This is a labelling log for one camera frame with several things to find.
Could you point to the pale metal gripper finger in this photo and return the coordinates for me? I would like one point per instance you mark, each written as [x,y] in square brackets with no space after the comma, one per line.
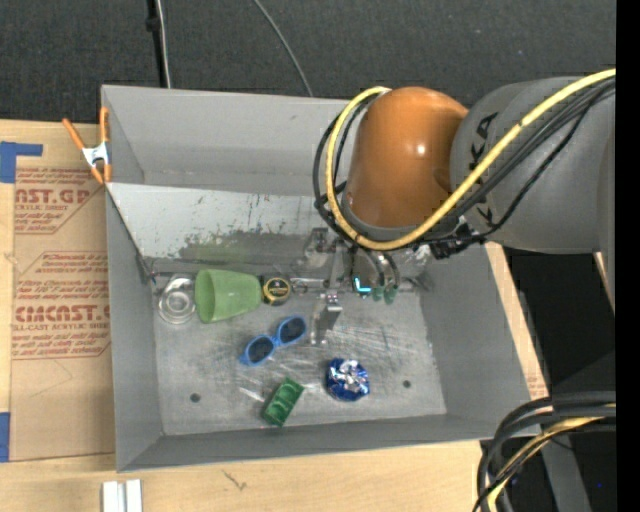
[315,325]
[331,315]

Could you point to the black and yellow tape measure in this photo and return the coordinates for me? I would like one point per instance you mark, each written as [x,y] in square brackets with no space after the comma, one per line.
[276,291]

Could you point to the blue sunglasses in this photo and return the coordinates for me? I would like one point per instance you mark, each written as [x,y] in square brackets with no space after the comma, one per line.
[260,350]

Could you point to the blue and silver foil packet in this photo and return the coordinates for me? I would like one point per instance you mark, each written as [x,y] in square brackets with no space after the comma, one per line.
[347,380]

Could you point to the green flat toy block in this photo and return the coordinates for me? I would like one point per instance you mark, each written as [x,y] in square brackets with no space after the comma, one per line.
[282,402]

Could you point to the green plastic cup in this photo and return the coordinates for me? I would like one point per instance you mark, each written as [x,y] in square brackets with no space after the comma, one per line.
[225,297]

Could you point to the grey metal bin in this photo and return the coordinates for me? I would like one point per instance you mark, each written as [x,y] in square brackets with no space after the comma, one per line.
[210,360]

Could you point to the clear glass jar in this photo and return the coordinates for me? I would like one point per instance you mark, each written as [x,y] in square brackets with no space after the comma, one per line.
[177,300]

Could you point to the brown cardboard board red print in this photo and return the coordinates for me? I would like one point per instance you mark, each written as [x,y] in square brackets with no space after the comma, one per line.
[60,400]

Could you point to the black cylinder on white bracket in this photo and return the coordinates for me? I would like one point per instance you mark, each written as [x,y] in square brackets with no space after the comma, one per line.
[447,247]

